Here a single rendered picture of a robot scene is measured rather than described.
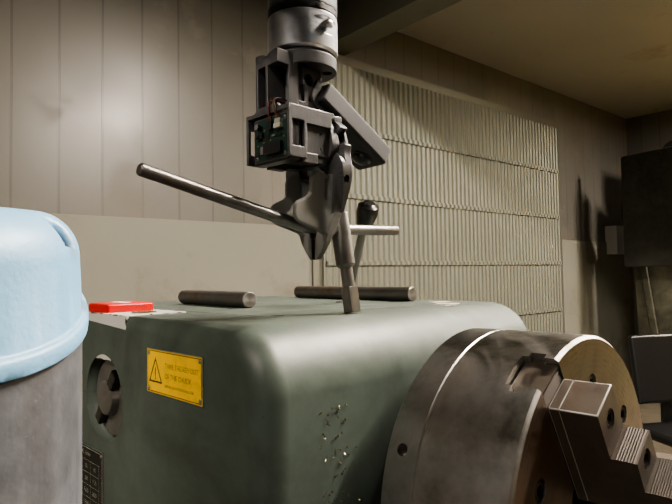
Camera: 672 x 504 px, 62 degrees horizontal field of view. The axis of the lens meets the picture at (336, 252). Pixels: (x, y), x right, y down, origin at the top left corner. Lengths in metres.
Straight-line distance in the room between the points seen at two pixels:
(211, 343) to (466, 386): 0.23
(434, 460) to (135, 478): 0.34
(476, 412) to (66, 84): 2.78
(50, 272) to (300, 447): 0.34
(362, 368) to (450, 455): 0.12
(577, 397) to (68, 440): 0.40
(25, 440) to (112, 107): 2.95
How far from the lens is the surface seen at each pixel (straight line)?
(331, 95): 0.62
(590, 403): 0.51
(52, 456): 0.21
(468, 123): 4.88
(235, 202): 0.54
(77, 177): 2.99
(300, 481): 0.51
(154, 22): 3.36
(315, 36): 0.61
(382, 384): 0.57
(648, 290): 6.33
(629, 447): 0.53
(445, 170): 4.55
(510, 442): 0.48
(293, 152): 0.55
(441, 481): 0.50
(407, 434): 0.53
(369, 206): 0.79
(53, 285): 0.20
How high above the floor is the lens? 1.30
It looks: 2 degrees up
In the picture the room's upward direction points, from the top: 1 degrees counter-clockwise
